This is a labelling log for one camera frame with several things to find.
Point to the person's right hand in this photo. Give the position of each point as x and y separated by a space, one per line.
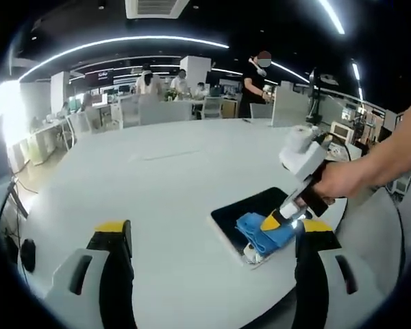
340 180

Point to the ceiling air vent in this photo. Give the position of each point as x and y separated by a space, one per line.
155 8

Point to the white desk partition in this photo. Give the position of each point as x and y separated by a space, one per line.
289 109

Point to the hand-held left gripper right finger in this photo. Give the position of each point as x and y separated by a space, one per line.
325 274

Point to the black tripod stand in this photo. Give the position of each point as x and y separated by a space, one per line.
315 99

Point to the white mesh office chair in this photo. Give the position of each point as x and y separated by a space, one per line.
212 108

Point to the potted flowers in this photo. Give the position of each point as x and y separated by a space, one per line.
172 95

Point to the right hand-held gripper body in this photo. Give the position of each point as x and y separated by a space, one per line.
306 154

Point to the curved ceiling light strip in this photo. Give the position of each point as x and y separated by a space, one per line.
123 40

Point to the white curved chair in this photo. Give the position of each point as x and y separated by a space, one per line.
366 236

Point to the straight ceiling light strip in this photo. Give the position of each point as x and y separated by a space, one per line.
332 17

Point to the black computer mouse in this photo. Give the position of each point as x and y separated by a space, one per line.
28 255

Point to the white framed box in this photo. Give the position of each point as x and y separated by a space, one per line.
340 131

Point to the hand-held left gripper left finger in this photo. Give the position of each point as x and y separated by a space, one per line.
89 262

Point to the white office desk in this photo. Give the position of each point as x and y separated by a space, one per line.
37 140

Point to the blue cleaning cloth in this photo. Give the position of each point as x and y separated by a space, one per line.
251 226

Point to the short ceiling light strip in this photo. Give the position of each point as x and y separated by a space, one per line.
357 80

